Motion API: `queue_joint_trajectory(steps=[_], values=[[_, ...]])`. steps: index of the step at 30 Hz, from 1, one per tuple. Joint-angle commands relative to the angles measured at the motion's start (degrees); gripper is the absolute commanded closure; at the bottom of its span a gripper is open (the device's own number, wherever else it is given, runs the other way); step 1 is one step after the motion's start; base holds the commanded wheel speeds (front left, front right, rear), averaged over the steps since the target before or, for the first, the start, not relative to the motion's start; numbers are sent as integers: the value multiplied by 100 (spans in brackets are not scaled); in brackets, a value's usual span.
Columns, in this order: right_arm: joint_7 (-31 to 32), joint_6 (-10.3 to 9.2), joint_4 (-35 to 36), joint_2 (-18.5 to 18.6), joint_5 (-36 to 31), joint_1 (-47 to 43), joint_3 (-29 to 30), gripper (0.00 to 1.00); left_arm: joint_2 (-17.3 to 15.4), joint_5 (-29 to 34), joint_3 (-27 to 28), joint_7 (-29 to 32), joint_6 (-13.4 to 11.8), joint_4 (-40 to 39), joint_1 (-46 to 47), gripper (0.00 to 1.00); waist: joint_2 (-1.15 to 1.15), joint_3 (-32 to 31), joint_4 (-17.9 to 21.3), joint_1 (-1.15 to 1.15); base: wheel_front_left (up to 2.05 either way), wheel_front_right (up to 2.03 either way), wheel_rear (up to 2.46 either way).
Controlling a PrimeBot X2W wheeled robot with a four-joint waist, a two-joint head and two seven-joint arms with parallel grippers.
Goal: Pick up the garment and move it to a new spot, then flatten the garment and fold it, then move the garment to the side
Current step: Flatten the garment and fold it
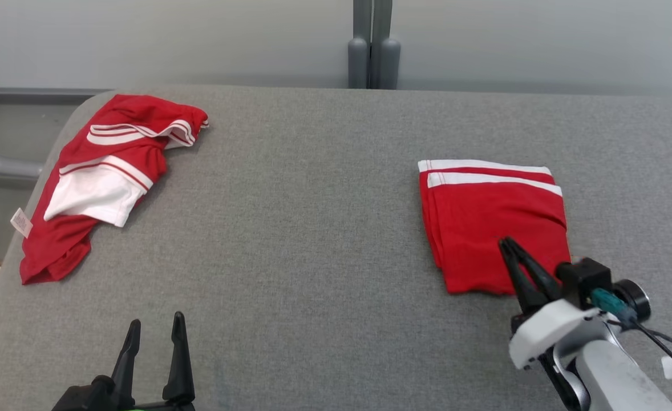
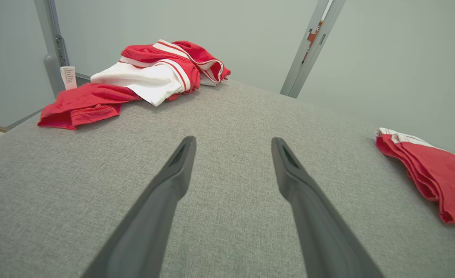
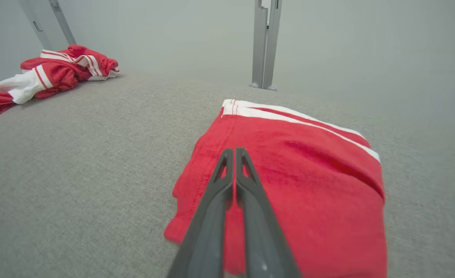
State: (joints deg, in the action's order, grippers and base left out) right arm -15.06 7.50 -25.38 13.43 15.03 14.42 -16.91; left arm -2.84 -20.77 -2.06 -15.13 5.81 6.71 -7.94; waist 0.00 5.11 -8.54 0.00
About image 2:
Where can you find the red shorts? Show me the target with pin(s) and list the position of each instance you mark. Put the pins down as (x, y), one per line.
(440, 173)

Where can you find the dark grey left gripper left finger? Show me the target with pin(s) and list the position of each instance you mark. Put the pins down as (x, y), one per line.
(146, 227)

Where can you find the grey slanted metal frame post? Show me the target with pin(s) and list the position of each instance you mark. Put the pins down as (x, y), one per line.
(297, 73)

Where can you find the orange red object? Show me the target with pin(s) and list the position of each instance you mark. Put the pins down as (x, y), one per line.
(311, 38)

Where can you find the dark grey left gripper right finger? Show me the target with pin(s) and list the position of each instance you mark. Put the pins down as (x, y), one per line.
(320, 231)

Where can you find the grey double post with round feet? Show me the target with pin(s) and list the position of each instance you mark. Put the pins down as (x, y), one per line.
(48, 23)

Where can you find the red Bulls basketball jersey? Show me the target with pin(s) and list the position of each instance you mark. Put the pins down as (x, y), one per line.
(96, 100)

